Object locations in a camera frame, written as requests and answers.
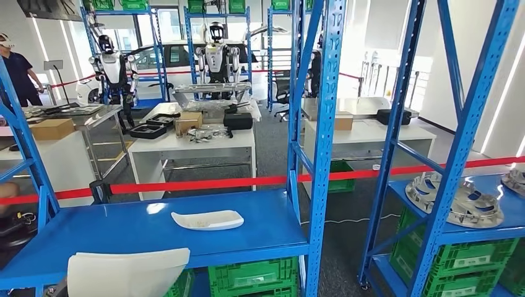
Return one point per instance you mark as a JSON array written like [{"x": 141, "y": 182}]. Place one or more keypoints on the white car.
[{"x": 176, "y": 71}]

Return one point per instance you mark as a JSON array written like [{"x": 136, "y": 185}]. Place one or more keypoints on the white plastic car part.
[
  {"x": 213, "y": 221},
  {"x": 127, "y": 274}
]

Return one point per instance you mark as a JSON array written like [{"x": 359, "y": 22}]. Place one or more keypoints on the black hanging car panel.
[{"x": 49, "y": 8}]

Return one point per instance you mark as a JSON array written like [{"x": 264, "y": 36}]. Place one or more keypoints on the clear bag of parts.
[{"x": 207, "y": 133}]

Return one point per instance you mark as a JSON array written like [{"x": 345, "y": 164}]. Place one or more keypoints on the silver wheel cover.
[
  {"x": 514, "y": 180},
  {"x": 480, "y": 215}
]

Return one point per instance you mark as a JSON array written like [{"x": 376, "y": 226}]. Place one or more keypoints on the black office chair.
[{"x": 283, "y": 88}]

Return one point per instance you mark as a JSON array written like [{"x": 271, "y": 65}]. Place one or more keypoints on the black foam tray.
[
  {"x": 154, "y": 122},
  {"x": 135, "y": 132}
]

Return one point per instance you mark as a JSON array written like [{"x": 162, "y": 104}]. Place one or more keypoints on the black hand tool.
[{"x": 231, "y": 109}]

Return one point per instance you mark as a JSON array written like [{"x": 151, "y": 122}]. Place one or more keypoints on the black hard case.
[
  {"x": 238, "y": 121},
  {"x": 380, "y": 117}
]

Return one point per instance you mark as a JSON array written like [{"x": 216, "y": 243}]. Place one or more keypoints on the black-headed humanoid robot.
[{"x": 111, "y": 67}]

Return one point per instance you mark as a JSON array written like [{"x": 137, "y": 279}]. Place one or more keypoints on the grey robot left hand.
[{"x": 57, "y": 291}]

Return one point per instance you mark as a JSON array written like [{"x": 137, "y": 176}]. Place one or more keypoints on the red barrier belt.
[
  {"x": 172, "y": 73},
  {"x": 205, "y": 183}
]

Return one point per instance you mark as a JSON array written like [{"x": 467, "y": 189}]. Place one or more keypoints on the black round stool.
[{"x": 16, "y": 233}]

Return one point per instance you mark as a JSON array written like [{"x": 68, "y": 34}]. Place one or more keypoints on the black-topped stanchion post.
[{"x": 99, "y": 192}]

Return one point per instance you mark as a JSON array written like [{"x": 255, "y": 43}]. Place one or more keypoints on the clear plastic wrap sheet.
[{"x": 205, "y": 107}]

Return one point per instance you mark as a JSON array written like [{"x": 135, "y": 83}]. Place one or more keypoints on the white VR headset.
[{"x": 5, "y": 42}]

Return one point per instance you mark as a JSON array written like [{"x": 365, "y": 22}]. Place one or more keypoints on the black flat car panel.
[{"x": 65, "y": 110}]

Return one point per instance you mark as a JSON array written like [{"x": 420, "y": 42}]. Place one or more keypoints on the white-headed humanoid robot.
[{"x": 216, "y": 57}]

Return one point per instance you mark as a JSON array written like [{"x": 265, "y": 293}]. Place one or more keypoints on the black computer mouse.
[{"x": 14, "y": 148}]

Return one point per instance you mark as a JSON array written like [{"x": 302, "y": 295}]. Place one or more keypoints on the white table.
[
  {"x": 143, "y": 176},
  {"x": 61, "y": 172},
  {"x": 369, "y": 133}
]

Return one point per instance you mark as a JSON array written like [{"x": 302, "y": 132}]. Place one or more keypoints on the blue steel shelf rack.
[
  {"x": 466, "y": 135},
  {"x": 269, "y": 61},
  {"x": 143, "y": 229},
  {"x": 123, "y": 12},
  {"x": 189, "y": 41}
]

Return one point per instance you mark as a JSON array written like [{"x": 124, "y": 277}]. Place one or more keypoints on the silver stanchion post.
[
  {"x": 361, "y": 87},
  {"x": 414, "y": 90}
]

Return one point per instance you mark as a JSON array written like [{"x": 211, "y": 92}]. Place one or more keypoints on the grey sign stand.
[{"x": 53, "y": 64}]

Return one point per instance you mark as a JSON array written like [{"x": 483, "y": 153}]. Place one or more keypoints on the cardboard box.
[
  {"x": 51, "y": 130},
  {"x": 343, "y": 122},
  {"x": 189, "y": 122}
]

